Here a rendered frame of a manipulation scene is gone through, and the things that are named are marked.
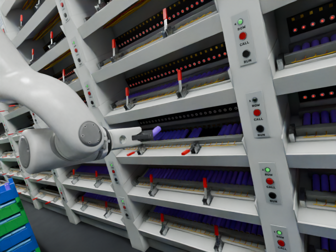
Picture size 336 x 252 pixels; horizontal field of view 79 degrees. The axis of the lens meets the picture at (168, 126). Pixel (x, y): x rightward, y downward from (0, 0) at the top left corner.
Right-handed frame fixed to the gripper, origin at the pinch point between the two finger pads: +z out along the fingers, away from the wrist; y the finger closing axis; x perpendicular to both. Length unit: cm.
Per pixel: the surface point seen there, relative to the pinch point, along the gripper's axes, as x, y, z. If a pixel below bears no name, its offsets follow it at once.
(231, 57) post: -17.9, -26.3, 8.4
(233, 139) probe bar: 4.3, -20.4, 18.2
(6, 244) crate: 49, 95, -15
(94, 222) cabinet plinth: 55, 86, 30
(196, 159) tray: 10.0, -8.0, 15.2
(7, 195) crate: 24, 94, -13
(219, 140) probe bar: 4.5, -15.8, 18.4
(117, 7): -46.0, 9.6, 3.3
